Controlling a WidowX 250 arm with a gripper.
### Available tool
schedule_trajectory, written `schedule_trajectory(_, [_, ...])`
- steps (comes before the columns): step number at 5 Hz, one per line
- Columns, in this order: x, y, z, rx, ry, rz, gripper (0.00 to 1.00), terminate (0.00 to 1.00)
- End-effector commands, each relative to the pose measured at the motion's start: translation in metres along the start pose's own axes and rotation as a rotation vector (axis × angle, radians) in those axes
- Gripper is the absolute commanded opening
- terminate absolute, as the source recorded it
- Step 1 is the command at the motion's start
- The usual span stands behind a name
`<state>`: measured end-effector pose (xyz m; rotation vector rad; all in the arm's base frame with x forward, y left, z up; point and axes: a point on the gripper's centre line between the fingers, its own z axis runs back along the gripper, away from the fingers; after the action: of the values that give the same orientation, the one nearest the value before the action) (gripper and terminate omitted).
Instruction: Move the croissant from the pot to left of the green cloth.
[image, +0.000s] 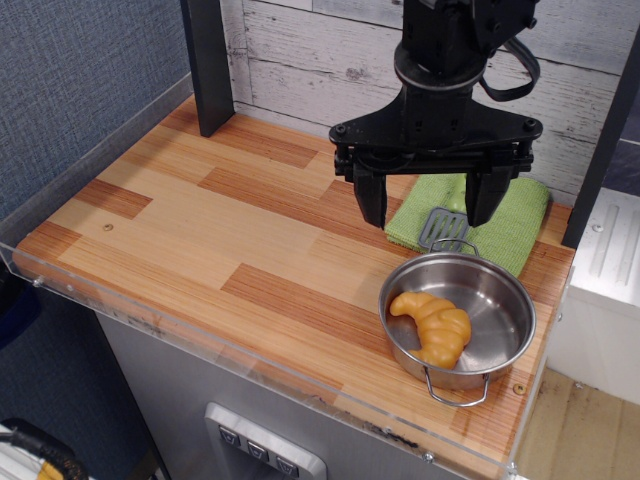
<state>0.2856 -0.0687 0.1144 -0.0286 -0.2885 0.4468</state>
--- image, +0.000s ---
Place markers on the orange toy croissant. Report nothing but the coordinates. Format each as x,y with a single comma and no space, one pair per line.
443,330

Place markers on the silver button control panel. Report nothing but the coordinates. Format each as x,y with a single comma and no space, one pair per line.
260,444

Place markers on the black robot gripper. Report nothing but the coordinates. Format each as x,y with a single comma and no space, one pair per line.
425,133

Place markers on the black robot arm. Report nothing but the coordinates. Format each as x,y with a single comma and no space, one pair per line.
453,46

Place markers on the green handled grey spatula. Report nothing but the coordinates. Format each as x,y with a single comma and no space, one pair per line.
446,227

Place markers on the dark grey right post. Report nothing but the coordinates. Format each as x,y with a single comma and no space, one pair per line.
605,148

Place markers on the stainless steel pot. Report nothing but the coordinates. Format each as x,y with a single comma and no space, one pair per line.
502,314

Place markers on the green cloth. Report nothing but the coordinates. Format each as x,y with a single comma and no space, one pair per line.
506,240

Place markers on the dark grey post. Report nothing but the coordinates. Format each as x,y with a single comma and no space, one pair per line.
207,52
605,148

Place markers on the dark grey left post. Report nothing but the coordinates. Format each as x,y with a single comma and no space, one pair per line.
207,52

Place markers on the white metal side cabinet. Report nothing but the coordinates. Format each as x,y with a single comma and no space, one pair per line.
595,339

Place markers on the clear acrylic table guard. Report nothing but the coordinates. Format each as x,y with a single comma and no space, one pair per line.
254,287

